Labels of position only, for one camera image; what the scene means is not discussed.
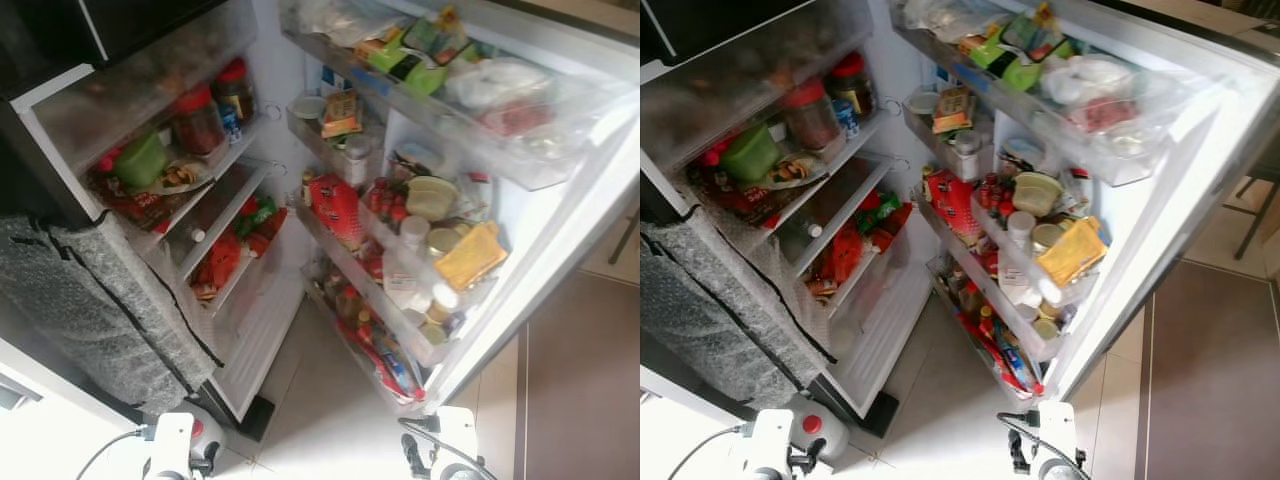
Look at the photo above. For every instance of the grey appliance with red button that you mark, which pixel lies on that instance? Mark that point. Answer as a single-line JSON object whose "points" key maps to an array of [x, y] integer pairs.
{"points": [[835, 440], [212, 415]]}

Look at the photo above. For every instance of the white cylindrical tub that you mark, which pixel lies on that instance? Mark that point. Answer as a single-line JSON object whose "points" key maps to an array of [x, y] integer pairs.
{"points": [[1021, 228], [414, 232]]}

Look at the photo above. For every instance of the small white bowl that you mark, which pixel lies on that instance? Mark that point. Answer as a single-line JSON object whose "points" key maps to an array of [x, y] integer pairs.
{"points": [[308, 106], [924, 102]]}

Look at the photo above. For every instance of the red meat pack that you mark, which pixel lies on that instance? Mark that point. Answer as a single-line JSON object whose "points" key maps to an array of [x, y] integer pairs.
{"points": [[515, 118], [1110, 113]]}

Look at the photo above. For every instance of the cream round lidded bowl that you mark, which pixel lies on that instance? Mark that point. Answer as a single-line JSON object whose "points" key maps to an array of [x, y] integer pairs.
{"points": [[1038, 193], [432, 198]]}

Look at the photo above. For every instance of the green black snack packet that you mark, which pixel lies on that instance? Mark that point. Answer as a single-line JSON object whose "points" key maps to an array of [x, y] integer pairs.
{"points": [[1030, 65], [430, 70]]}

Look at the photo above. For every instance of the yellow flat packet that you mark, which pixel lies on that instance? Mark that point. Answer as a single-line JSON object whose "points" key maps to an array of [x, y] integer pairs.
{"points": [[470, 258], [1075, 252]]}

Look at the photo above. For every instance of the red blue snack packet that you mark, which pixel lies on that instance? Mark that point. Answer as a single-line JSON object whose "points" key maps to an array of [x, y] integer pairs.
{"points": [[1010, 365], [395, 375]]}

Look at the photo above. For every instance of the grey quilted fridge cover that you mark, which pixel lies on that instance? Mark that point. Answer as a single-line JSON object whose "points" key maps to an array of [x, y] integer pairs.
{"points": [[720, 320], [90, 310]]}

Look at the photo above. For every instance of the red printed box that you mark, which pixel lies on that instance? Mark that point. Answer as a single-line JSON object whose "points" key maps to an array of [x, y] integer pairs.
{"points": [[335, 210], [950, 205]]}

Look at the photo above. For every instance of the grey lidded jar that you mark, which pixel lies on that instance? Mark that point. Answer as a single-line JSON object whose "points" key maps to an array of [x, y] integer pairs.
{"points": [[358, 160], [967, 155]]}

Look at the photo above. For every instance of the green plastic container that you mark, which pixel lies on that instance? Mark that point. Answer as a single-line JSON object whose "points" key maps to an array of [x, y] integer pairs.
{"points": [[750, 155], [140, 165]]}

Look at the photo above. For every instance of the clear plastic bag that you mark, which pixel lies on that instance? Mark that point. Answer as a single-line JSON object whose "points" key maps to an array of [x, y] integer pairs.
{"points": [[945, 18], [335, 20]]}

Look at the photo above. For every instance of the white plastic bottle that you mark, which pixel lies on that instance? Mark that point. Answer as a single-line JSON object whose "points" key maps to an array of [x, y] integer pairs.
{"points": [[425, 290], [1030, 290]]}

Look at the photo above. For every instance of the clear fridge drawer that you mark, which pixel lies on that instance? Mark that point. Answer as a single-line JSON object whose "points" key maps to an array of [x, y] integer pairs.
{"points": [[850, 190], [225, 195]]}

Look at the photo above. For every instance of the dark metal chair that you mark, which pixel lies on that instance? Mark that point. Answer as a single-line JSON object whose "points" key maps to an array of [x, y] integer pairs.
{"points": [[1268, 170]]}

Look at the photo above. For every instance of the blue white can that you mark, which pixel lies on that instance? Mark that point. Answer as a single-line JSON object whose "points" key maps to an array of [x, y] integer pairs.
{"points": [[232, 122], [848, 118]]}

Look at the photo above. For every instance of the red-lidded brown jar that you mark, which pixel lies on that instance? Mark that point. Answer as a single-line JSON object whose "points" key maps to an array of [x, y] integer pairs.
{"points": [[852, 85], [812, 120], [197, 125], [235, 90]]}

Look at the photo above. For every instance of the frosted chiller compartment flap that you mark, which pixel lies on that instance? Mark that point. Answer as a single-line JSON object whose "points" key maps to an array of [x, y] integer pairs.
{"points": [[740, 95], [130, 90]]}

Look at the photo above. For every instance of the black glass freezer door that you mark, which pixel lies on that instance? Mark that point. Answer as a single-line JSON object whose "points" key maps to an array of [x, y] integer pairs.
{"points": [[150, 20], [760, 20]]}

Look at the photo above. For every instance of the red brown snack bag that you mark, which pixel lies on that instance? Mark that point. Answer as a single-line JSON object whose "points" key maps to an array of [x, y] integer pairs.
{"points": [[130, 205], [740, 200]]}

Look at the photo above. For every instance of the yellow brown packet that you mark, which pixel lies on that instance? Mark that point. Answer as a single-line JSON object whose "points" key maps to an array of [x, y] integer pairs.
{"points": [[341, 113], [954, 108]]}

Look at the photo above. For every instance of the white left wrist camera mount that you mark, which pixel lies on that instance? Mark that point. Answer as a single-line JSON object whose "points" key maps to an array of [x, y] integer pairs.
{"points": [[170, 445], [765, 445]]}

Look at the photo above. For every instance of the round metal tin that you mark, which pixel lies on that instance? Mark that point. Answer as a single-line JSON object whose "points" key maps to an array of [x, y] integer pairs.
{"points": [[1048, 237], [443, 243]]}

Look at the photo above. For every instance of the white plastic bag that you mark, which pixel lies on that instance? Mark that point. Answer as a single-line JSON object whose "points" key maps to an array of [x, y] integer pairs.
{"points": [[1090, 78], [495, 82]]}

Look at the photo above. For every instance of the white counter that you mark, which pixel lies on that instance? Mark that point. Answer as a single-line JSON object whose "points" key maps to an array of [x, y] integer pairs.
{"points": [[680, 450], [40, 440]]}

